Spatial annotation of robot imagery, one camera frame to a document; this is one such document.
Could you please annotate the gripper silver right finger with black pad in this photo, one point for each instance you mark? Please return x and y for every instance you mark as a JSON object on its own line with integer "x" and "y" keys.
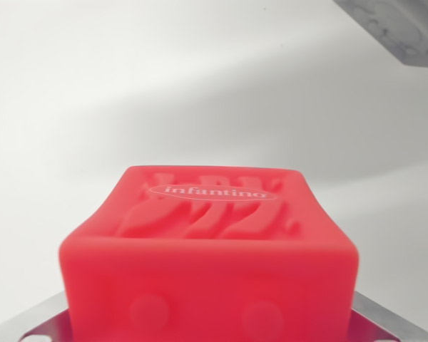
{"x": 385, "y": 320}

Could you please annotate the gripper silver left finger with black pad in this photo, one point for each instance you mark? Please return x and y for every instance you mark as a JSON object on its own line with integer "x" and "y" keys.
{"x": 39, "y": 320}

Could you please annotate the red infantino soft cube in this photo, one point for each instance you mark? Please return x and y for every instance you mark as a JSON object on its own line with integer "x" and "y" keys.
{"x": 207, "y": 263}

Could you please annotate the grey soft cube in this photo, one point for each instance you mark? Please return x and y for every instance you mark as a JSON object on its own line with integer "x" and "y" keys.
{"x": 403, "y": 28}

